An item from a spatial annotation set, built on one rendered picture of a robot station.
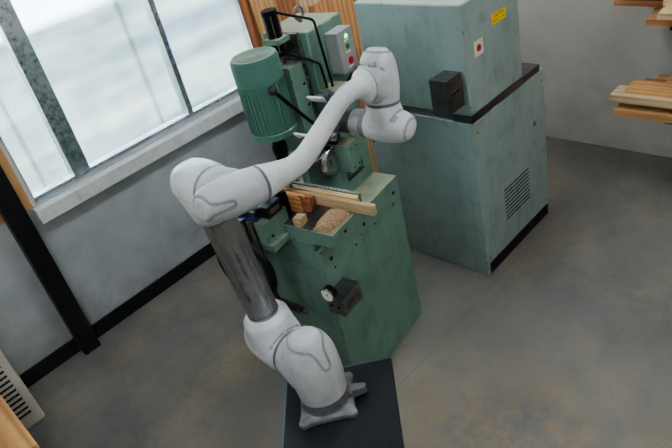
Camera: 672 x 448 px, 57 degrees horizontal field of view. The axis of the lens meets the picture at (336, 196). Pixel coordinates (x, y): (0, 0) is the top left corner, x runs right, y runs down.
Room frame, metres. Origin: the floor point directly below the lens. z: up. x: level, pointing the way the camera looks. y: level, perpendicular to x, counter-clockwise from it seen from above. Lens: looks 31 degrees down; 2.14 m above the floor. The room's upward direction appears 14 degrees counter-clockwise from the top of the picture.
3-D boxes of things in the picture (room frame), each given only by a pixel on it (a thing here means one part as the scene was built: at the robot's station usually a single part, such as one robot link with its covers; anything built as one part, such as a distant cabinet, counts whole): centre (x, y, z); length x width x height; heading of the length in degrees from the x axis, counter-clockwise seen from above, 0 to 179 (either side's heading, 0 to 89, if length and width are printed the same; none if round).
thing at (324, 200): (2.10, 0.10, 0.92); 0.60 x 0.02 x 0.04; 48
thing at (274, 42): (2.26, 0.07, 1.54); 0.08 x 0.08 x 0.17; 48
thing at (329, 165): (2.17, -0.02, 1.02); 0.12 x 0.03 x 0.12; 138
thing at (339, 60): (2.30, -0.16, 1.40); 0.10 x 0.06 x 0.16; 138
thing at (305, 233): (2.08, 0.23, 0.87); 0.61 x 0.30 x 0.06; 48
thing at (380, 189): (2.25, 0.08, 0.76); 0.57 x 0.45 x 0.09; 138
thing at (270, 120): (2.16, 0.16, 1.35); 0.18 x 0.18 x 0.31
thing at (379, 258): (2.25, 0.08, 0.36); 0.58 x 0.45 x 0.71; 138
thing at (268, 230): (2.02, 0.29, 0.91); 0.15 x 0.14 x 0.09; 48
